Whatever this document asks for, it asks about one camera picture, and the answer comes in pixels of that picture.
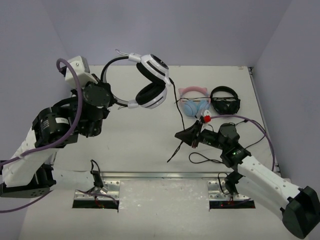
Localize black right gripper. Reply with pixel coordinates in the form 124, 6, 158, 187
175, 121, 227, 151

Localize black headphone cable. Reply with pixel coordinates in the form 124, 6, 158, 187
166, 77, 223, 165

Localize white black headphones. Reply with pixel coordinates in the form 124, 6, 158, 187
100, 49, 173, 109

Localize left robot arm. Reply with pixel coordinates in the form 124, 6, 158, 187
0, 81, 115, 199

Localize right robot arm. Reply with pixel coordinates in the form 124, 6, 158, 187
174, 120, 320, 239

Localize pink blue cat headphones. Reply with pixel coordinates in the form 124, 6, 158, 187
176, 86, 211, 117

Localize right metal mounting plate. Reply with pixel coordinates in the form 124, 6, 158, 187
207, 178, 250, 201

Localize metal mounting plate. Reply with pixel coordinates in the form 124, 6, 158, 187
73, 180, 121, 201
207, 178, 250, 201

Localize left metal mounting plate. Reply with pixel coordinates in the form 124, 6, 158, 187
73, 180, 121, 201

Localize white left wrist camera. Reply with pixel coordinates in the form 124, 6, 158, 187
65, 55, 98, 88

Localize aluminium table edge rail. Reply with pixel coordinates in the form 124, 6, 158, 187
49, 170, 283, 180

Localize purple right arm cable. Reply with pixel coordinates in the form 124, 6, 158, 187
209, 114, 280, 173

